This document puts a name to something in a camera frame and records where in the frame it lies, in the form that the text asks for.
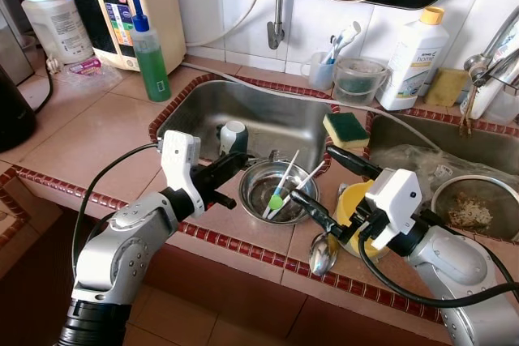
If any white spatula with green head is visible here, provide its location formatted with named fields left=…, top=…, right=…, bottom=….
left=264, top=149, right=301, bottom=219

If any large jar with green band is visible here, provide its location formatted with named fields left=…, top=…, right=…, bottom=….
left=8, top=0, right=94, bottom=65

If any plain yellow sponge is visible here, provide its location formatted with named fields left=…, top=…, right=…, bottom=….
left=426, top=68, right=470, bottom=108

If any metal strainer with food scraps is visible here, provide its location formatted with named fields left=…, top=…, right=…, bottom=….
left=430, top=174, right=519, bottom=243

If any steel spoon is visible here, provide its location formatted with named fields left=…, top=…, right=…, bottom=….
left=308, top=231, right=340, bottom=276

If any green dish soap bottle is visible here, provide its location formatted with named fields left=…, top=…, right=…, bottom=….
left=122, top=0, right=173, bottom=104

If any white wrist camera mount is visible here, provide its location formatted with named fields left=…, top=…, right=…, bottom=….
left=363, top=168, right=422, bottom=251
left=158, top=130, right=205, bottom=217

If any clear package with pink label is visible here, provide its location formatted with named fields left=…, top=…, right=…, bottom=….
left=65, top=56, right=122, bottom=88

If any white detergent bottle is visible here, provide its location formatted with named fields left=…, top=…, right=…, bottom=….
left=377, top=6, right=449, bottom=112

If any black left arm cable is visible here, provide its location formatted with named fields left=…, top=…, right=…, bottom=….
left=71, top=142, right=161, bottom=282

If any thin chrome purifier tap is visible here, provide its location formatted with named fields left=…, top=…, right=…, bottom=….
left=247, top=0, right=289, bottom=51

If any translucent toothbrush cup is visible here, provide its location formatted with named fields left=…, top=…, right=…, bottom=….
left=308, top=53, right=337, bottom=90

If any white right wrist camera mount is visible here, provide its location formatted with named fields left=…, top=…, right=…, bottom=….
left=363, top=168, right=422, bottom=251

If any clear plastic bag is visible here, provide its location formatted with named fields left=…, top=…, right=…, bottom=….
left=369, top=143, right=519, bottom=201

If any yellow plastic bowl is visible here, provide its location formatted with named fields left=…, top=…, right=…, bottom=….
left=335, top=180, right=390, bottom=262

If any stainless steel bowl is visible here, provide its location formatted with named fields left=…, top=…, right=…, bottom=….
left=238, top=158, right=321, bottom=227

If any black kitchen appliance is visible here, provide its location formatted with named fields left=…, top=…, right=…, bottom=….
left=0, top=66, right=37, bottom=152

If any beige water purifier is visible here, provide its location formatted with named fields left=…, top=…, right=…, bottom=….
left=58, top=0, right=186, bottom=71

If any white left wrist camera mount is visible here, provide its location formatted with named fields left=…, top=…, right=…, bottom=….
left=158, top=130, right=205, bottom=217

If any green and yellow scrub sponge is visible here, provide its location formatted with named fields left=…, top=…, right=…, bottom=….
left=323, top=111, right=371, bottom=150

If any thin beige purifier tube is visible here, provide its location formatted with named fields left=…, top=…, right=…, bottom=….
left=185, top=0, right=262, bottom=49

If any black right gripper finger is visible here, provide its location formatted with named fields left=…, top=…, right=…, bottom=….
left=289, top=188, right=345, bottom=237
left=326, top=145, right=382, bottom=181

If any white plastic stick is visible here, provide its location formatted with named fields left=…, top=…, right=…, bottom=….
left=272, top=164, right=327, bottom=221

